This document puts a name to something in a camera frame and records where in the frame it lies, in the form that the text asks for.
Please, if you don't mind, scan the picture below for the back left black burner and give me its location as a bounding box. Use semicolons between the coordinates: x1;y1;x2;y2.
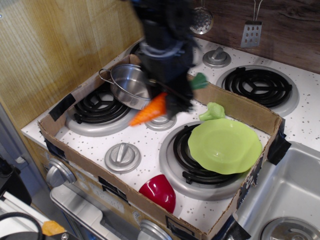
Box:
129;37;201;68

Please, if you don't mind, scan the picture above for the grey oven knob left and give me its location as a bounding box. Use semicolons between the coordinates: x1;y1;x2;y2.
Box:
46;158;77;188

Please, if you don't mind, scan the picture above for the grey stovetop knob front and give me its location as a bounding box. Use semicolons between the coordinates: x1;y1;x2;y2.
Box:
104;142;142;174

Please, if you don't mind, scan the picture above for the silver toy sink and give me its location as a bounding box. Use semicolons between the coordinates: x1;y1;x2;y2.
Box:
236;142;320;240

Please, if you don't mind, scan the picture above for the front left black burner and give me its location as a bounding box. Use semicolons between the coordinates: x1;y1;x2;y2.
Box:
65;82;138;137

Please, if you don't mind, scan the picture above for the grey stovetop knob centre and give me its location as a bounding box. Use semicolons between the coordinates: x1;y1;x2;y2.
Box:
145;115;177;132

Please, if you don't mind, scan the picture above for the light green plastic plate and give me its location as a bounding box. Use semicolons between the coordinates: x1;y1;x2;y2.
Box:
187;118;263;175

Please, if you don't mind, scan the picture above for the orange yellow cloth scrap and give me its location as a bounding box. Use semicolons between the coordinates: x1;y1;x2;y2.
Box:
41;220;66;236

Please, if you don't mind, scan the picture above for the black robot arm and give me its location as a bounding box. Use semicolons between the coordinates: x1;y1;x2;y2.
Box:
130;0;196;118

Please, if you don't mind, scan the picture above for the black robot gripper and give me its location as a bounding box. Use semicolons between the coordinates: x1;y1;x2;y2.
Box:
138;42;196;113

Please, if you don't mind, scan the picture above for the hanging metal slotted spatula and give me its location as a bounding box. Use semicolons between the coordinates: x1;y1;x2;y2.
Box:
240;0;263;48

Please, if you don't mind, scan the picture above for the grey stovetop knob back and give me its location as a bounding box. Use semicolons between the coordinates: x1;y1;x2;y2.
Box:
202;47;231;69

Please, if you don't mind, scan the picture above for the small stainless steel pot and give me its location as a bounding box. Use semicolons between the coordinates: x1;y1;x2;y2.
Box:
98;63;152;110

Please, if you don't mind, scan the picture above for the green toy broccoli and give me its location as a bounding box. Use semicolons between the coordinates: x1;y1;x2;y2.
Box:
199;102;226;121

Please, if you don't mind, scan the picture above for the grey oven knob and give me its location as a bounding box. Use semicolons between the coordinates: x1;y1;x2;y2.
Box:
137;219;172;240
46;158;77;188

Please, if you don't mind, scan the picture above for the orange plastic toy carrot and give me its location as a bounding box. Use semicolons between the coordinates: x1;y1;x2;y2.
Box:
129;72;208;127

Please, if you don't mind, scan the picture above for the grey stovetop knob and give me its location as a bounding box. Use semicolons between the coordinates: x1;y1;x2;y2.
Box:
145;115;177;132
104;142;142;174
202;47;231;69

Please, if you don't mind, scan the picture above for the black cable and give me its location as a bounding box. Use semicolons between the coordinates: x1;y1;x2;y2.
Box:
0;211;44;240

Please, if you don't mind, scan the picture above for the silver oven door handle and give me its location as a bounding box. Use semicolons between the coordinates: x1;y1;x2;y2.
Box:
50;185;119;240

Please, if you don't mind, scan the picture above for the grey oven knob right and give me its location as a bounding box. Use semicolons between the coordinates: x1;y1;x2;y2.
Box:
137;219;172;240

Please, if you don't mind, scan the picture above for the front right black burner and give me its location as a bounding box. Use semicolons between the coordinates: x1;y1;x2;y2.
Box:
158;121;248;201

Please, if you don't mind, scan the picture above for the back right black burner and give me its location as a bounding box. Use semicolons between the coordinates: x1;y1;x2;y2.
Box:
216;65;300;117

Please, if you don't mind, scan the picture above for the black burner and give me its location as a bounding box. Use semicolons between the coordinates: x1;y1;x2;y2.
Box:
158;121;248;201
65;82;138;137
216;65;300;117
129;37;201;68

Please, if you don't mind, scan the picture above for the dark red plastic bowl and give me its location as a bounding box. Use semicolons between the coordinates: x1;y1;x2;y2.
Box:
138;174;176;214

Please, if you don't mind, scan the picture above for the hanging metal slotted ladle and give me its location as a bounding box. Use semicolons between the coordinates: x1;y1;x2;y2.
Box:
190;0;214;35

